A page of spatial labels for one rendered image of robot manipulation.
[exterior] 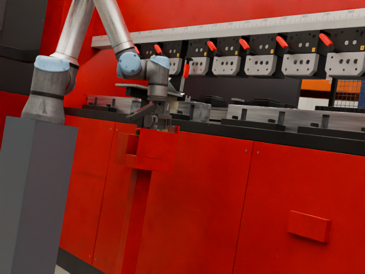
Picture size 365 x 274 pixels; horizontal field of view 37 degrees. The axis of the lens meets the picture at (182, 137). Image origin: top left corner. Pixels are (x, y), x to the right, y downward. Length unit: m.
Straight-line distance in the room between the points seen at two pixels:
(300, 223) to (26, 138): 0.94
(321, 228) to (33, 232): 0.94
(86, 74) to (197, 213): 1.45
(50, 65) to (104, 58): 1.50
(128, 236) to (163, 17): 1.18
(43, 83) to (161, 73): 0.43
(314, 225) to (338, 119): 0.39
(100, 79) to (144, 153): 1.45
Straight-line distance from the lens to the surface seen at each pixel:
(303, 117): 2.01
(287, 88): 2.80
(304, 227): 1.79
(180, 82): 2.60
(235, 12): 2.38
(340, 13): 2.01
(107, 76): 3.42
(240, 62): 2.30
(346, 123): 1.90
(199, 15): 2.56
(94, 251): 2.81
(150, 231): 2.42
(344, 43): 1.96
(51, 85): 1.92
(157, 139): 2.02
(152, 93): 2.03
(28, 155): 1.86
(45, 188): 1.91
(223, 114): 2.69
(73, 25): 2.09
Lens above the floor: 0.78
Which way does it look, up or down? 1 degrees up
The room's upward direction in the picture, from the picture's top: 9 degrees clockwise
